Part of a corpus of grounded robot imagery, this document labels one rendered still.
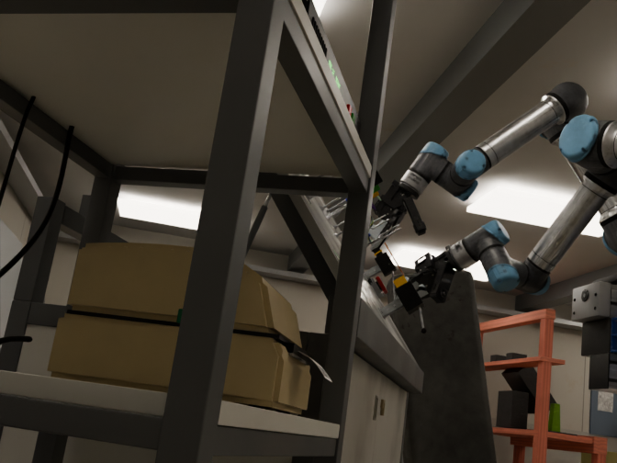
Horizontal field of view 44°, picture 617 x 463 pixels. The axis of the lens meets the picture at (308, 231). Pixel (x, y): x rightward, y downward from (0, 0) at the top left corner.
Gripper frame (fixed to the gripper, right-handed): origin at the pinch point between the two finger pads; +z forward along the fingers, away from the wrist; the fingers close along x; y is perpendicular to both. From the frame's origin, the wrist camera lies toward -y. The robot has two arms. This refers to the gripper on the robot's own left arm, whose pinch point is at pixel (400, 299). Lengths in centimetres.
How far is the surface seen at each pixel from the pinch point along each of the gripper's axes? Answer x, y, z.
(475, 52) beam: -44, 191, -39
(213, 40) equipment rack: 110, -84, -46
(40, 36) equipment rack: 122, -79, -30
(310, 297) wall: -341, 533, 324
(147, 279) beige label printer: 94, -90, -20
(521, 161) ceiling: -184, 294, -8
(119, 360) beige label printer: 92, -97, -13
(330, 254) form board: 66, -64, -27
